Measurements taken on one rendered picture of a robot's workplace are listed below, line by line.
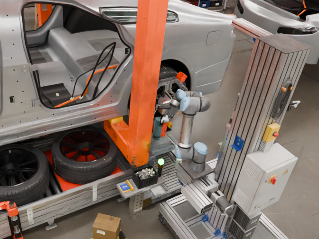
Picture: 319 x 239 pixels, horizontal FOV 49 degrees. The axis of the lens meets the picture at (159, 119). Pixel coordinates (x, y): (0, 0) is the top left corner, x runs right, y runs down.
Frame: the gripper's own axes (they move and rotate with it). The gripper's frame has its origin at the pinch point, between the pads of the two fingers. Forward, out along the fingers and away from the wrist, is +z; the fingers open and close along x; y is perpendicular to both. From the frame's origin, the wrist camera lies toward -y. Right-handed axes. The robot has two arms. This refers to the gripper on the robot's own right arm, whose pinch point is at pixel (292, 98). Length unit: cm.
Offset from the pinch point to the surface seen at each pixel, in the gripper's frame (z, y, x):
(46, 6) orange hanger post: -45, -36, -340
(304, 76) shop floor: 329, 111, -102
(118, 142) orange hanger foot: -116, 48, -118
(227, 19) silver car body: 19, -54, -92
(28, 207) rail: -215, 69, -123
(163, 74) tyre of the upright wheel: -56, -7, -114
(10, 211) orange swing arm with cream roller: -231, 58, -118
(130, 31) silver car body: -94, -58, -120
